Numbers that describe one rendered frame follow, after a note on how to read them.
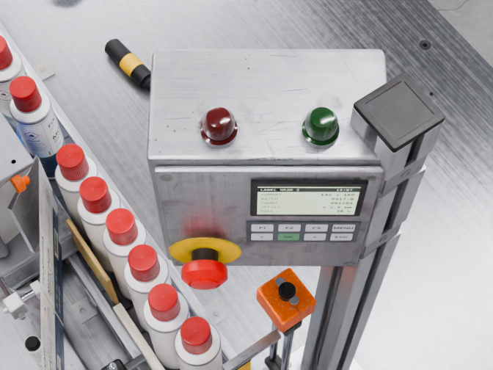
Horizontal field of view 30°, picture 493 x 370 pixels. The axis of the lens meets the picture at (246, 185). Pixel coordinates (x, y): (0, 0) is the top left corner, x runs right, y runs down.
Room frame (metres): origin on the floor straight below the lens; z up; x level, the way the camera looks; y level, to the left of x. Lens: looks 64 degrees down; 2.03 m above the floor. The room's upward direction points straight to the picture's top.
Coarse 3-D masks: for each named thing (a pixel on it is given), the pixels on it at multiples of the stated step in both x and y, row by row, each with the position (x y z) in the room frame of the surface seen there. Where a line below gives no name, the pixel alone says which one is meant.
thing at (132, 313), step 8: (64, 128) 0.66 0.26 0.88; (64, 136) 0.65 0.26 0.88; (56, 184) 0.57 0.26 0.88; (56, 192) 0.56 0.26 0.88; (64, 200) 0.54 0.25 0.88; (80, 256) 0.46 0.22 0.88; (96, 280) 0.43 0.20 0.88; (112, 280) 0.43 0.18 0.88; (120, 296) 0.41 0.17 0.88; (112, 304) 0.39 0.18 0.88; (128, 304) 0.39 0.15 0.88; (128, 312) 0.38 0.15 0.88; (192, 312) 0.38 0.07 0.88; (136, 320) 0.37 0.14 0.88; (144, 336) 0.35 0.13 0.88; (152, 344) 0.34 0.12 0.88; (224, 360) 0.32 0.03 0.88
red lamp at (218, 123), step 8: (208, 112) 0.32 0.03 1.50; (216, 112) 0.32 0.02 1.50; (224, 112) 0.32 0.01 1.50; (208, 120) 0.31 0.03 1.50; (216, 120) 0.31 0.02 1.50; (224, 120) 0.31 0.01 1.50; (232, 120) 0.31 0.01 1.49; (200, 128) 0.31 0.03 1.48; (208, 128) 0.31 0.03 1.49; (216, 128) 0.31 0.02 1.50; (224, 128) 0.31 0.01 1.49; (232, 128) 0.31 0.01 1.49; (208, 136) 0.31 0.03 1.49; (216, 136) 0.30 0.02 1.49; (224, 136) 0.30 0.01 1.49; (232, 136) 0.31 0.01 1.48; (208, 144) 0.30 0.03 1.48; (216, 144) 0.30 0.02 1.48; (224, 144) 0.30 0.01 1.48
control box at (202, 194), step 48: (192, 96) 0.34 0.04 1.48; (240, 96) 0.34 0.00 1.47; (288, 96) 0.34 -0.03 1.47; (336, 96) 0.34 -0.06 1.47; (192, 144) 0.31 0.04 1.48; (240, 144) 0.31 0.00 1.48; (288, 144) 0.31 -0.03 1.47; (336, 144) 0.31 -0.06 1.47; (192, 192) 0.29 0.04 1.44; (240, 192) 0.29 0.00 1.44; (192, 240) 0.29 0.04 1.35; (240, 240) 0.29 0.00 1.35
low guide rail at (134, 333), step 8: (120, 304) 0.38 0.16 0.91; (120, 312) 0.37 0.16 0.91; (120, 320) 0.36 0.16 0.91; (128, 320) 0.36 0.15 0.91; (128, 328) 0.35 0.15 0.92; (136, 328) 0.35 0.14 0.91; (136, 336) 0.34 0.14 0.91; (136, 344) 0.33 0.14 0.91; (144, 344) 0.33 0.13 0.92; (144, 352) 0.32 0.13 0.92; (152, 352) 0.32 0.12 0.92; (152, 360) 0.31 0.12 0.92; (152, 368) 0.30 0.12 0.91; (160, 368) 0.30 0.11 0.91
